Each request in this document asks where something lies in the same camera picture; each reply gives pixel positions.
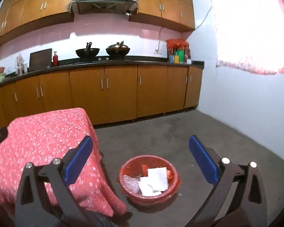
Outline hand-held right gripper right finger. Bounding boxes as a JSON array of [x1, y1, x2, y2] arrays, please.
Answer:
[[187, 135, 268, 227]]

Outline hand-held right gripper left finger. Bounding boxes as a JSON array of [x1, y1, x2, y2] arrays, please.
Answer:
[[15, 135, 97, 227]]

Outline white plastic bag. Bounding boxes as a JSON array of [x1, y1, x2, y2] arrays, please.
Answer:
[[147, 167, 169, 191]]

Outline red plastic waste basket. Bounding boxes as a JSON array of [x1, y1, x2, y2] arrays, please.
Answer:
[[119, 155, 181, 206]]

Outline red floral tablecloth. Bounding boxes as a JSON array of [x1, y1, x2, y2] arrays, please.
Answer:
[[0, 107, 128, 218]]

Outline person's leg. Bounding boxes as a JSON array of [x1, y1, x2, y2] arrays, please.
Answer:
[[92, 211, 133, 227]]

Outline lower wooden cabinets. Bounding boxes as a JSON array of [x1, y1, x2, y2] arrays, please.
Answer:
[[0, 65, 203, 135]]

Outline clear bag with jars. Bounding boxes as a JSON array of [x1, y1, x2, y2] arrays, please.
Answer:
[[16, 53, 26, 75]]

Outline dark cutting board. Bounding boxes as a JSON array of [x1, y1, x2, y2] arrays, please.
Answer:
[[29, 48, 52, 72]]

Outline pink floral curtain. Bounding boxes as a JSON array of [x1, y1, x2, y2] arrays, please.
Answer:
[[209, 0, 284, 76]]

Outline gas stove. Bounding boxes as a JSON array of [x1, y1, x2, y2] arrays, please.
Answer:
[[73, 57, 133, 64]]

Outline black wok with lid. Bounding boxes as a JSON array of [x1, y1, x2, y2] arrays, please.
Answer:
[[106, 41, 130, 59]]

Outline black kitchen countertop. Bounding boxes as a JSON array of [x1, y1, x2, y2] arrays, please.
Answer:
[[0, 56, 204, 89]]

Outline upper wooden cabinet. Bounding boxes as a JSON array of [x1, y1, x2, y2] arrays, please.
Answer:
[[129, 0, 195, 32], [0, 0, 78, 46]]

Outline grey wall wire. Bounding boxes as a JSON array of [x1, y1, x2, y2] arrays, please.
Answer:
[[194, 5, 212, 30]]

